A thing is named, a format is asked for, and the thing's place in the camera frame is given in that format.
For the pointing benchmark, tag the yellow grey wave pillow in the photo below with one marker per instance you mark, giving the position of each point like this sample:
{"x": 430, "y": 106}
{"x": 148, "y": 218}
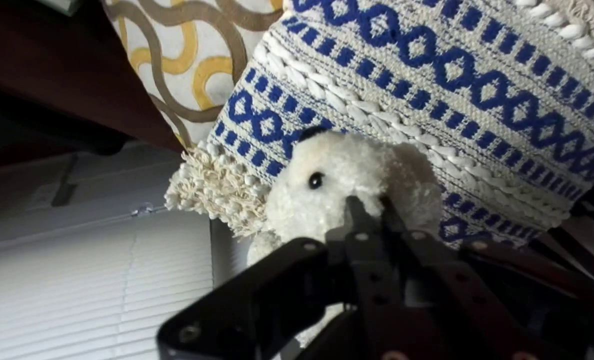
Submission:
{"x": 191, "y": 53}

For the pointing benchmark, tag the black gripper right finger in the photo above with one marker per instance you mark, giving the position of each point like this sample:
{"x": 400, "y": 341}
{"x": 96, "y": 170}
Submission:
{"x": 501, "y": 303}

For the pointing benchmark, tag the brown leather sofa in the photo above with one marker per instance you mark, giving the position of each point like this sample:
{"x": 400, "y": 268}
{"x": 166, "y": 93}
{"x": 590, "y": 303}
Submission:
{"x": 66, "y": 84}

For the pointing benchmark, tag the blue white woven pillow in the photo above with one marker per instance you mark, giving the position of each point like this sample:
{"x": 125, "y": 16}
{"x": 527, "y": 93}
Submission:
{"x": 496, "y": 93}

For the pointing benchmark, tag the white teddy bear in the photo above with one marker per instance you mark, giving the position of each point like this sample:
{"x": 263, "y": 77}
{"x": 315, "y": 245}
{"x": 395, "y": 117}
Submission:
{"x": 327, "y": 167}

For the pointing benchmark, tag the white window blind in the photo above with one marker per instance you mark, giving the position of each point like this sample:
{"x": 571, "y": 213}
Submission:
{"x": 92, "y": 261}

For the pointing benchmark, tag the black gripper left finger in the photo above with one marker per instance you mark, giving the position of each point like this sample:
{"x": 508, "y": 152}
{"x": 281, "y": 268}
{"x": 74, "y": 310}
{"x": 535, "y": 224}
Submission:
{"x": 256, "y": 312}

